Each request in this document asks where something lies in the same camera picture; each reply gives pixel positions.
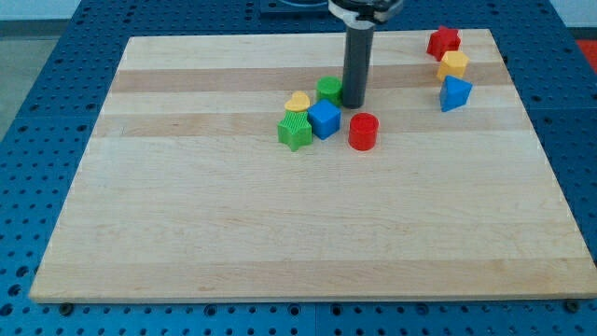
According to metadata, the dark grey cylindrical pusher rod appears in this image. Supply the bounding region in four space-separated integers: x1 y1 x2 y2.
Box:
342 24 375 109

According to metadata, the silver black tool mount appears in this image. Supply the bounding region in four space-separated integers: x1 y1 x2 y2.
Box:
328 0 404 23

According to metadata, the red cylinder block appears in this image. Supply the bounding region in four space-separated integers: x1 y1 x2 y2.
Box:
348 112 380 151

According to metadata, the red star block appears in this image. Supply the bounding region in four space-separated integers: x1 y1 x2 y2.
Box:
426 25 461 62

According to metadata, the green star block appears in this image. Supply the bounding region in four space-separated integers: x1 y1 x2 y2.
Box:
277 111 312 151

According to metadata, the green cylinder block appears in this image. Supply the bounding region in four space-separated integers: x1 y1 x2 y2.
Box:
315 76 342 106

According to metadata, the yellow heart block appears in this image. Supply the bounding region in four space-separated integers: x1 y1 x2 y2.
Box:
285 91 311 112

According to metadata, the blue cube block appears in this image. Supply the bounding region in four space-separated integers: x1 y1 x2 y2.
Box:
307 99 341 140

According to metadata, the yellow hexagon block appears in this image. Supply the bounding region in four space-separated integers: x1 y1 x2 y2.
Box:
437 50 470 81

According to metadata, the blue triangle block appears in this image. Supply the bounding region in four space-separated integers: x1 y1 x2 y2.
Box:
439 76 473 112

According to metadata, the wooden board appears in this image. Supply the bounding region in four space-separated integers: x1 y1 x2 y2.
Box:
30 29 596 303

